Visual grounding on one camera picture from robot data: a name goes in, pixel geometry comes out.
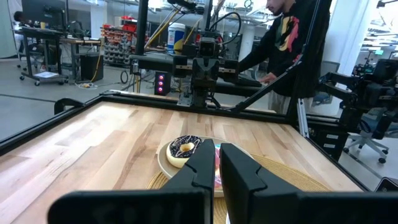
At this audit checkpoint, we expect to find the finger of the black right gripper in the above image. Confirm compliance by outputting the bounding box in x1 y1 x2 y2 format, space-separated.
205 59 220 90
192 59 206 90

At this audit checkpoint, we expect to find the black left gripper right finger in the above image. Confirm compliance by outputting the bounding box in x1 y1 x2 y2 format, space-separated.
219 142 398 224

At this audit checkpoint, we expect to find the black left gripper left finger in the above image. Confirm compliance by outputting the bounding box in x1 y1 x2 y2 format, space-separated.
48 139 216 224

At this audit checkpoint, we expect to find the large pink frosted donut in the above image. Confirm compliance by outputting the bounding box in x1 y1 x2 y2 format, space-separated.
213 147 223 191

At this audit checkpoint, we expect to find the black keyboard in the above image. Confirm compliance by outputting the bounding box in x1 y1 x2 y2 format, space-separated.
231 76 262 88

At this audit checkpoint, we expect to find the dark desk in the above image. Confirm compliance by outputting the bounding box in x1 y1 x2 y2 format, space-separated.
217 77 264 98

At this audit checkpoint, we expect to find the round woven straw placemat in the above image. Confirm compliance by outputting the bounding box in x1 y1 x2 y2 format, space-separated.
146 154 331 224

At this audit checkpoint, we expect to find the black computer tower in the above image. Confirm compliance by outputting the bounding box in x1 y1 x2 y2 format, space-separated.
154 71 172 97

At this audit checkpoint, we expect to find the person's hand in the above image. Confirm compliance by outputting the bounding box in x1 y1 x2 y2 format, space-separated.
259 72 278 85

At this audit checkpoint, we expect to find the beige plate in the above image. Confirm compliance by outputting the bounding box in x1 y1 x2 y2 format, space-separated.
157 135 256 198

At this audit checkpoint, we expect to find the white container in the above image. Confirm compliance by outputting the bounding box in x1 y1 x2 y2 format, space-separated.
167 22 187 54

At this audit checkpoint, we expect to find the grey side table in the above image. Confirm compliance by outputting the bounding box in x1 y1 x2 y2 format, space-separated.
129 53 224 94

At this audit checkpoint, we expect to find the person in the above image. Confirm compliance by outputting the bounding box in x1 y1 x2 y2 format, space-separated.
12 11 29 54
238 0 331 115

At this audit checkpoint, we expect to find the black pole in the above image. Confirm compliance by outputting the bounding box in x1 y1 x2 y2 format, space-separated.
135 0 150 57

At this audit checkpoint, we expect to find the red parts shelf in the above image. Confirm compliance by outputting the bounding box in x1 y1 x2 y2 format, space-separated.
99 15 139 68

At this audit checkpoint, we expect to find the black drawer cabinet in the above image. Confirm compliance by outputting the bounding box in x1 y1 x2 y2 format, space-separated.
306 119 349 162

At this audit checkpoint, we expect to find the black box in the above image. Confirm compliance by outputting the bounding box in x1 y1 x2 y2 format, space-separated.
80 53 104 83

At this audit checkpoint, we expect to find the office chair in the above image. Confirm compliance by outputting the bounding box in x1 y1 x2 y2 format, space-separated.
343 118 390 165

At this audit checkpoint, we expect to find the black clamp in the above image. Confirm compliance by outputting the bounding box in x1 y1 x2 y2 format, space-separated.
54 97 85 115

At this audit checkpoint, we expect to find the wheeled black desk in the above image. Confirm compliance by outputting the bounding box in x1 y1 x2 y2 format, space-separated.
12 27 103 86

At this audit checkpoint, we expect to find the black monitor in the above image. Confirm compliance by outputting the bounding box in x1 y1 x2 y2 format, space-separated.
21 0 68 29

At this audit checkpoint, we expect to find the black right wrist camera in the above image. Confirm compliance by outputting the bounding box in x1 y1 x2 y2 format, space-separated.
198 37 219 59

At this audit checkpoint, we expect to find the yellow cable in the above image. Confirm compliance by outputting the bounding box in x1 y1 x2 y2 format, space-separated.
144 6 181 50

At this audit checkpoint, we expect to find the black aluminium table frame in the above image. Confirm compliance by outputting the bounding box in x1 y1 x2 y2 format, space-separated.
0 90 371 192

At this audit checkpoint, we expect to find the silver bracket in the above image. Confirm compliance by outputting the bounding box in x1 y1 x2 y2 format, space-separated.
297 98 311 138

